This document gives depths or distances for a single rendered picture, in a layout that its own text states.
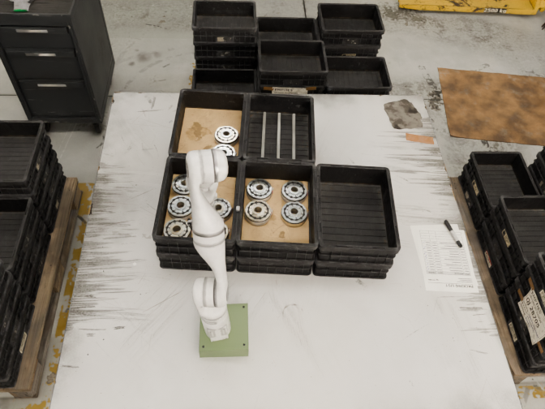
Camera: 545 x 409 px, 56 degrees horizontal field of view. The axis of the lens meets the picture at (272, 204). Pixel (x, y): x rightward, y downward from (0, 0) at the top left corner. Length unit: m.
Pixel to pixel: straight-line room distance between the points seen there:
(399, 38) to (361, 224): 2.65
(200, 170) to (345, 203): 0.90
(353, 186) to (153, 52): 2.39
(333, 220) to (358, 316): 0.38
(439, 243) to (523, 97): 2.23
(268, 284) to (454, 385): 0.76
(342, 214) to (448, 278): 0.49
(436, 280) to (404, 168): 0.59
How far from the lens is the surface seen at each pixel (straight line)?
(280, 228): 2.01
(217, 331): 1.79
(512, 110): 4.15
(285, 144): 2.29
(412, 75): 4.16
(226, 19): 3.60
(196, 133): 2.33
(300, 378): 1.89
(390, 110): 2.73
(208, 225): 1.43
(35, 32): 3.11
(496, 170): 3.28
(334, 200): 2.12
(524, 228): 2.93
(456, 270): 2.23
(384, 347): 1.99
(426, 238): 2.27
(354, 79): 3.39
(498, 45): 4.75
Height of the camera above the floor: 2.49
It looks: 53 degrees down
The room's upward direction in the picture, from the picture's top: 5 degrees clockwise
